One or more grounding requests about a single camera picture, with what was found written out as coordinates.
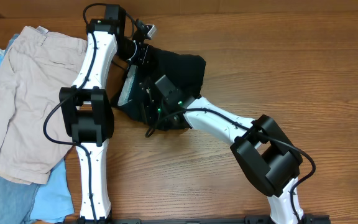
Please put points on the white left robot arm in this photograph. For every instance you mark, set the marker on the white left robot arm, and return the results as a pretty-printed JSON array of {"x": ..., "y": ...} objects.
[{"x": 86, "y": 109}]

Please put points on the beige khaki shorts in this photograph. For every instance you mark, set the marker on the beige khaki shorts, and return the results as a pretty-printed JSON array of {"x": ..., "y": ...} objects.
[{"x": 34, "y": 69}]

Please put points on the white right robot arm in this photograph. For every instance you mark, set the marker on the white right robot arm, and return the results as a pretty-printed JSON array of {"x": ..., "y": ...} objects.
[{"x": 266, "y": 156}]

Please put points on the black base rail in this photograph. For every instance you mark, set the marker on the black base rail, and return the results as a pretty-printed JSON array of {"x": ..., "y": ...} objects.
[{"x": 252, "y": 219}]

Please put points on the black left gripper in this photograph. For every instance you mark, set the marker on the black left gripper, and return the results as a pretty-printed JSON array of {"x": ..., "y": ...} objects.
[{"x": 145, "y": 51}]

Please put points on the blue denim jeans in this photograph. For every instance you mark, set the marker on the blue denim jeans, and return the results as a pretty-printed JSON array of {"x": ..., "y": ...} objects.
[{"x": 16, "y": 202}]

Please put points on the light blue shirt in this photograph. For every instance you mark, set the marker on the light blue shirt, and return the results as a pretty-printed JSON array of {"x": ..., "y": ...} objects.
[{"x": 53, "y": 200}]

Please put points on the black shorts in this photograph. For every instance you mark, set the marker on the black shorts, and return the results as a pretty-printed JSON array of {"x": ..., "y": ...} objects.
[{"x": 185, "y": 71}]

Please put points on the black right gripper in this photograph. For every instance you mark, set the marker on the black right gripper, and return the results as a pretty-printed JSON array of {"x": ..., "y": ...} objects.
[{"x": 147, "y": 104}]

